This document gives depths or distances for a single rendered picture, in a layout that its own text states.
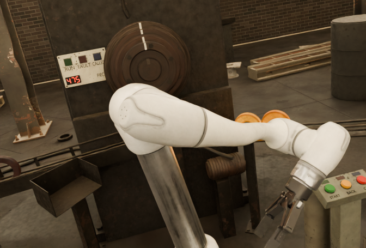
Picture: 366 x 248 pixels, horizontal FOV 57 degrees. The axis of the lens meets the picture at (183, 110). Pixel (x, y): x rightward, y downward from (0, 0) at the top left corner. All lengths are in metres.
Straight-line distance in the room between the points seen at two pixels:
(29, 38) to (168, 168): 7.34
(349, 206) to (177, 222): 0.85
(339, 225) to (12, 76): 3.92
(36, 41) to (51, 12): 6.15
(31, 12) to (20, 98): 3.72
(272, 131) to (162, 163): 0.39
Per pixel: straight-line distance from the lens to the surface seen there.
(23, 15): 8.11
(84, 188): 1.83
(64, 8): 1.96
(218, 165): 1.94
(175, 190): 0.96
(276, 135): 1.13
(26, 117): 4.69
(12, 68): 4.56
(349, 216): 1.65
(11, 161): 2.08
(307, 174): 1.06
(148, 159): 0.91
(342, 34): 4.10
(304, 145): 1.10
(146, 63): 1.73
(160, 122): 0.71
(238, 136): 0.84
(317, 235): 1.84
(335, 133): 1.09
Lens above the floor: 1.47
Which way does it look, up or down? 20 degrees down
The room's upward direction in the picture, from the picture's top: 9 degrees counter-clockwise
